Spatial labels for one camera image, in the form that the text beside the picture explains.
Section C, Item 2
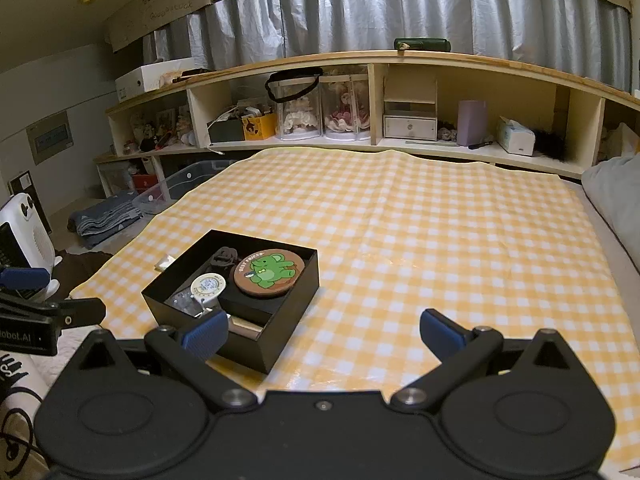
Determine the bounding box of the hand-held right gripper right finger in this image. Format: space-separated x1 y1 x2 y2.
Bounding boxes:
391 308 576 413

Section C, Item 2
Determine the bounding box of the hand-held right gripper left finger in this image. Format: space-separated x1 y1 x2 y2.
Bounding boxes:
65 308 257 413

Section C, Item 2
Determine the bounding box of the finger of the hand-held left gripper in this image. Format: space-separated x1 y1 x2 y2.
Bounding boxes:
0 297 107 332
0 266 52 303

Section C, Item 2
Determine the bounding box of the large black box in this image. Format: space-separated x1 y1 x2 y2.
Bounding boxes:
141 229 320 375

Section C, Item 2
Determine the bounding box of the brown hair claw clip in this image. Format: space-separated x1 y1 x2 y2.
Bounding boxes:
210 246 241 268

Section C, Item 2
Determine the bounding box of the round green figure coaster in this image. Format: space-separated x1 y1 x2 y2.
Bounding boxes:
233 249 305 300

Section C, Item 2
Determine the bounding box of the brown cloth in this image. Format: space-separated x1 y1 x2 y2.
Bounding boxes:
50 250 117 301

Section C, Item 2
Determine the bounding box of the white fan heater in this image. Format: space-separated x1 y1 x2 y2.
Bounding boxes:
0 192 63 301

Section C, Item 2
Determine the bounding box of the white printed cloth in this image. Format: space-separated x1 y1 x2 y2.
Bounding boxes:
0 350 57 480

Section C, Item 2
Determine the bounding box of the black framed board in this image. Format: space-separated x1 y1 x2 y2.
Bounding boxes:
7 170 54 236

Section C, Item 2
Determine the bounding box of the folded blue blanket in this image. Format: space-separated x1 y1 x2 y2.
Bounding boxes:
67 189 144 250

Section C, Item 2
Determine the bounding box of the yellow checkered blanket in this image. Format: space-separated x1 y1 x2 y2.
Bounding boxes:
70 147 640 471

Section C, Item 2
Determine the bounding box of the pile of small toys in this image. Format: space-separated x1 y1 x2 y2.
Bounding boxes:
127 107 194 154

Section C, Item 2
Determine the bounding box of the dark box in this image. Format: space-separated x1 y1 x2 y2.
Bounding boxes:
207 119 246 144

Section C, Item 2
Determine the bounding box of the tissue box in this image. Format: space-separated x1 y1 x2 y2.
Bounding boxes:
496 116 536 156

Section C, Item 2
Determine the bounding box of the yellow box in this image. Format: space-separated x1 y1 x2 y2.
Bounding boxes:
241 112 277 141

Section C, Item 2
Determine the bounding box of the small white drawer box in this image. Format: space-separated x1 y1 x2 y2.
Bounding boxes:
382 77 439 141

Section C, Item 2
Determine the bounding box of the black feather duster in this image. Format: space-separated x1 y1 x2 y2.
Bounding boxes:
532 127 569 162

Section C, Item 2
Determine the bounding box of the grey pillow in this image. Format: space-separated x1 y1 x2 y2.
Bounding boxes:
581 152 640 276

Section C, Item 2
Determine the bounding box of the white cardboard box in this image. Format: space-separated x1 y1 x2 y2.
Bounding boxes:
115 57 197 102

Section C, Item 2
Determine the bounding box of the dark green case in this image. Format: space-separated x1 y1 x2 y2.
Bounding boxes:
393 37 451 54

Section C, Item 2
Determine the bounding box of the wooden shelf unit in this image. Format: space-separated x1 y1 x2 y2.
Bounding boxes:
95 50 640 200

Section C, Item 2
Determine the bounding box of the grey curtain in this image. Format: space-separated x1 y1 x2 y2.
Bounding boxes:
142 0 633 93

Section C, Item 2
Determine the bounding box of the grey wall panel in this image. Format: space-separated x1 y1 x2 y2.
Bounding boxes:
26 110 75 165

